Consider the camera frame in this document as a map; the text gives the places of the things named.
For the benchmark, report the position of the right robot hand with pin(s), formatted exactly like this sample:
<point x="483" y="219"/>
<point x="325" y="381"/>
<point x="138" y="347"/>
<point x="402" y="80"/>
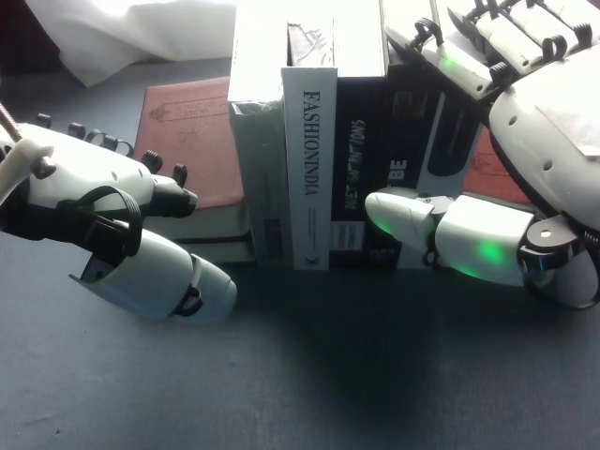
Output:
<point x="553" y="150"/>

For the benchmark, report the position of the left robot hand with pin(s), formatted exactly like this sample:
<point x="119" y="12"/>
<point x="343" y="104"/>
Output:
<point x="103" y="173"/>

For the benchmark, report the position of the black LET IT BE book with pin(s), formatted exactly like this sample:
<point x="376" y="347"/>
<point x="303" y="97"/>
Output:
<point x="398" y="136"/>

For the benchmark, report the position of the red embossed book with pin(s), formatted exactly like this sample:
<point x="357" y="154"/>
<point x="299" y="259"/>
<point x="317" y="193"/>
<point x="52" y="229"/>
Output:
<point x="492" y="178"/>
<point x="187" y="140"/>

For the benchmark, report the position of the white book black oval print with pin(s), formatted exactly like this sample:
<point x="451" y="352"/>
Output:
<point x="450" y="140"/>

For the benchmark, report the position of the plain white book box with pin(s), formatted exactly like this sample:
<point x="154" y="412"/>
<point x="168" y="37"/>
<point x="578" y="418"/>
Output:
<point x="262" y="164"/>

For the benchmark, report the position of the white FASHIONINDIA book box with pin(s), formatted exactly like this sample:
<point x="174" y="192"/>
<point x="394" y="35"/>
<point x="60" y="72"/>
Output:
<point x="309" y="187"/>

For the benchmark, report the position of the white cloth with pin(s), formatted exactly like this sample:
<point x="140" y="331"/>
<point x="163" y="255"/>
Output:
<point x="140" y="33"/>

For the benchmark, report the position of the crumpled packing paper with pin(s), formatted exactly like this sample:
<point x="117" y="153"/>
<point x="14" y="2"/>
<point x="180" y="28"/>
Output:
<point x="311" y="44"/>

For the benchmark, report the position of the grey table cloth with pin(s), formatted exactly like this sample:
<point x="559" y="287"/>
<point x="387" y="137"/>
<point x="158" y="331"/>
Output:
<point x="300" y="375"/>

